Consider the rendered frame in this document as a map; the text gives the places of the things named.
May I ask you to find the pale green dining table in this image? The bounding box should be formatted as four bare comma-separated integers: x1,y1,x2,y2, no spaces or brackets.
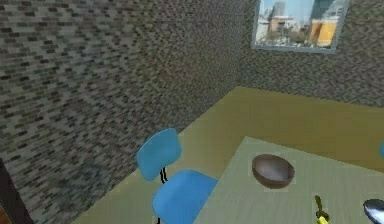
193,135,384,224

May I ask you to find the brown bowl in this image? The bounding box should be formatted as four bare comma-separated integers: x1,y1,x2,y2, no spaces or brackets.
251,153,296,190

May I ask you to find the grey framed window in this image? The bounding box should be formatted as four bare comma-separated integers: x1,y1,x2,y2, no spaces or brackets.
251,0,351,55

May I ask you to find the dark brown door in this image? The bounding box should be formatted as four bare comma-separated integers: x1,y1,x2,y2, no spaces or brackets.
0,158,34,224

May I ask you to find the silver round dish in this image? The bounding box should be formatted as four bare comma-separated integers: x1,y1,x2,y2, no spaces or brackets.
362,198,384,224

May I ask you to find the yellow handled utensil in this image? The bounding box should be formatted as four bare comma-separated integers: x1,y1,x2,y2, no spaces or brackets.
314,195,331,224

